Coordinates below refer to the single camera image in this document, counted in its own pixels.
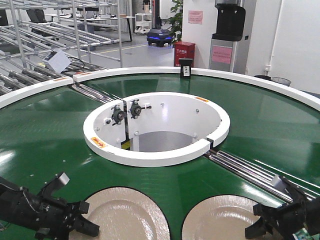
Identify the steel conveyor rollers right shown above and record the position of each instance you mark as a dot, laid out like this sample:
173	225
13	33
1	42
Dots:
260	174

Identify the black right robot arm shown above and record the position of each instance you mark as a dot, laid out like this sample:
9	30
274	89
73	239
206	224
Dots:
317	218

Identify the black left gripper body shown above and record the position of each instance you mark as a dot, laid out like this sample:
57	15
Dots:
49	218

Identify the beige plate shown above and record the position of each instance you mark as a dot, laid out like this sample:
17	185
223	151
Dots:
124	213
221	217

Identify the green potted plant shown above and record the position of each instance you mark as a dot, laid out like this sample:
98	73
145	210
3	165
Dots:
176	21

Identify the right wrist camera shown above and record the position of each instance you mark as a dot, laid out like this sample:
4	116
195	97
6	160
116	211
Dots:
283	185

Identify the steel conveyor rollers left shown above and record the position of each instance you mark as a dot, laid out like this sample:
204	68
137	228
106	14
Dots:
92	93

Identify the white outer conveyor rim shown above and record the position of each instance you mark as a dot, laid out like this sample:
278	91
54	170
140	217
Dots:
14	96

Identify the black sensor box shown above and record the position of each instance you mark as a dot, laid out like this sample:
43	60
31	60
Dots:
185	67

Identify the pink wall notice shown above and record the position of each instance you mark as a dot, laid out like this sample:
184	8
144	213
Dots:
195	17

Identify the red cabinet box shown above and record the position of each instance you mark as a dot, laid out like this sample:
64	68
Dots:
183	49

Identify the blue-lit mobile robot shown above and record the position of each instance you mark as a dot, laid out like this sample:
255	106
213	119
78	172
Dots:
156	34

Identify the grey water dispenser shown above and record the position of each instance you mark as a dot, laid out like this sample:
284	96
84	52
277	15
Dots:
231	16

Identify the metal roller rack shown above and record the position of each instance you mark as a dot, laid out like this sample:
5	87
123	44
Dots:
31	29

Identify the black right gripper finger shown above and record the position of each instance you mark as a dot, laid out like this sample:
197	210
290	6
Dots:
259	228
265	211

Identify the steel conveyor rollers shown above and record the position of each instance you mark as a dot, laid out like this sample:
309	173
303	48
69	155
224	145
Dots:
260	174
92	93

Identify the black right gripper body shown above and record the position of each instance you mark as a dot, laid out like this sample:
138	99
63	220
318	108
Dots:
294	217

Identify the white trolley cart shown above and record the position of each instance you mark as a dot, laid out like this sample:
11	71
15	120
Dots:
143	23

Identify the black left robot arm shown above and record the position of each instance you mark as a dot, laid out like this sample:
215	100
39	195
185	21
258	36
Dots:
6	187

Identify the white control box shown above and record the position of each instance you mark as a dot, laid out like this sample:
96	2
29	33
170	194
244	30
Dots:
57	61

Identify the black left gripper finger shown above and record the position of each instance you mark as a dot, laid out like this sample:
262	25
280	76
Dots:
79	208
86	227

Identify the wire mesh waste bin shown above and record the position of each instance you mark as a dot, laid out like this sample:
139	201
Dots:
281	80

